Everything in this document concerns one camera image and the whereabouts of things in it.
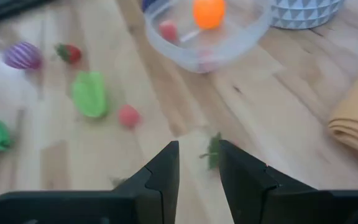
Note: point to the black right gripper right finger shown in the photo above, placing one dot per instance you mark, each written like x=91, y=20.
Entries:
x=253, y=193

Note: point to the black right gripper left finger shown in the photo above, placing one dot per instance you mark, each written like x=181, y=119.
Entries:
x=154, y=193

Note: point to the red toy strawberry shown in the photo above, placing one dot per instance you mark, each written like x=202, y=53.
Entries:
x=70, y=53
x=168, y=31
x=213, y=152

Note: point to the small red toy fruit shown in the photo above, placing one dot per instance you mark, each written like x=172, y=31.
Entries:
x=129, y=116

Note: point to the light green toy vegetable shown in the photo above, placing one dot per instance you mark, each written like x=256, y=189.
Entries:
x=89, y=95

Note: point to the orange toy fruit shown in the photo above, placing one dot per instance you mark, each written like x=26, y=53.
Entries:
x=209, y=14

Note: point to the purple striped toy ball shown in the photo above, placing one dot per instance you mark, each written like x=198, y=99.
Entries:
x=22, y=56

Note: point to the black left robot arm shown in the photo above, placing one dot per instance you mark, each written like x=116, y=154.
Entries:
x=5, y=6

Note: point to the clear plastic tupperware container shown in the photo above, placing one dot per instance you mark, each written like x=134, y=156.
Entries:
x=228, y=53

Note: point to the white grey patterned plant pot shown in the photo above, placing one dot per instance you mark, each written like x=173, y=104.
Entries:
x=306, y=14

